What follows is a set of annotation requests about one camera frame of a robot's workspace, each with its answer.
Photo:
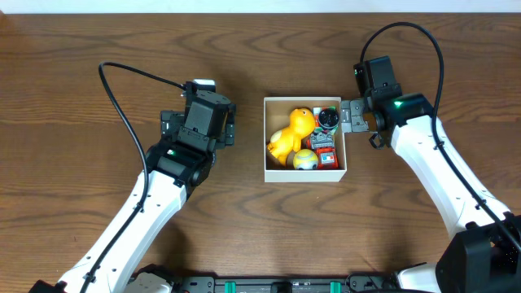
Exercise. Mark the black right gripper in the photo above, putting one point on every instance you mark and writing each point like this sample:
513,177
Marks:
353,115

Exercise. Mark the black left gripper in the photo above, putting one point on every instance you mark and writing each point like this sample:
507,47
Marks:
230,133

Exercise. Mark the black round lid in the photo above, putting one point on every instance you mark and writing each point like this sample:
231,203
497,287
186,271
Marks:
328,118

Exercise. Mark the colourful puzzle cube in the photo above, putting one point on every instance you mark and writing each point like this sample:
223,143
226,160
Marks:
318,128

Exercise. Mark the red grey toy truck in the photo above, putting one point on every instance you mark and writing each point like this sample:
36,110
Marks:
323,145

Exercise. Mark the yellow grey ball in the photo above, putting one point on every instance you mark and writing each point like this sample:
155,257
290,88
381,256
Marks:
305,159

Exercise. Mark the orange dinosaur toy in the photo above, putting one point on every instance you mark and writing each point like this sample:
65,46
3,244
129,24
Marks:
288,139

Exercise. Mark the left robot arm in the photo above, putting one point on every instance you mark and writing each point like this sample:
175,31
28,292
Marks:
179,162

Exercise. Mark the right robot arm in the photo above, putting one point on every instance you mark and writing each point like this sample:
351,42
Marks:
483,254

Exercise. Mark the white cardboard box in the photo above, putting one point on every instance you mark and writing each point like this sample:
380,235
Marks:
276,116

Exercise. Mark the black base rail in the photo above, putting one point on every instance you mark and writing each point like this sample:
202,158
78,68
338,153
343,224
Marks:
252,285

